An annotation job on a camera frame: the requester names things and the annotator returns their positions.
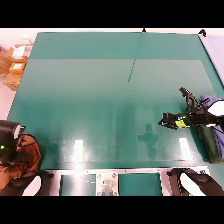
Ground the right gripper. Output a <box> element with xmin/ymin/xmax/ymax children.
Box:
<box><xmin>157</xmin><ymin>112</ymin><xmax>194</xmax><ymax>131</ymax></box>

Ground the orange T-shirt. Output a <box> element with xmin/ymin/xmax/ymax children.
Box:
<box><xmin>0</xmin><ymin>133</ymin><xmax>43</xmax><ymax>192</ymax></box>

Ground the dark green garment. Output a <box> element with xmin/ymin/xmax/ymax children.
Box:
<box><xmin>199</xmin><ymin>125</ymin><xmax>222</xmax><ymax>164</ymax></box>

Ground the purple garment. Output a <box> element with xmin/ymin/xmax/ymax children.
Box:
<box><xmin>199</xmin><ymin>94</ymin><xmax>224</xmax><ymax>158</ymax></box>

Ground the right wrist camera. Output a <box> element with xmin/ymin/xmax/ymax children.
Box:
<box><xmin>178</xmin><ymin>86</ymin><xmax>202</xmax><ymax>113</ymax></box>

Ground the silver frame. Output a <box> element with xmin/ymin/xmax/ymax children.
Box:
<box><xmin>42</xmin><ymin>166</ymin><xmax>212</xmax><ymax>197</ymax></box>

